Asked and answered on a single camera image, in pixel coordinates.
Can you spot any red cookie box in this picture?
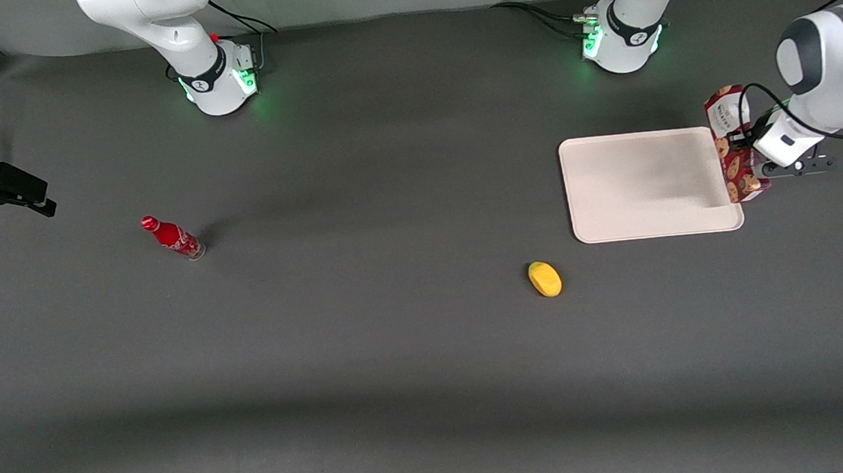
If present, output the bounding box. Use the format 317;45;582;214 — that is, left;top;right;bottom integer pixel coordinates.
703;82;773;205

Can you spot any white rectangular tray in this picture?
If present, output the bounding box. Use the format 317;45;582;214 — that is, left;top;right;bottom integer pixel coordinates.
556;124;746;246

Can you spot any red soda bottle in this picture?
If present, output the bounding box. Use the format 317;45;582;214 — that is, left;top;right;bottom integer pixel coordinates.
139;211;207;265

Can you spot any yellow mango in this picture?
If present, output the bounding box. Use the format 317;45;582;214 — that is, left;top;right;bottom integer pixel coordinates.
527;259;564;299

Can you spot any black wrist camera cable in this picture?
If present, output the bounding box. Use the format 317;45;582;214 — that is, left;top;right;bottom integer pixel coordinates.
734;76;843;151

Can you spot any black base cable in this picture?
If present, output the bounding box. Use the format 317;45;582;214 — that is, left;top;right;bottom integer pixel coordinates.
206;0;281;78
491;0;629;45

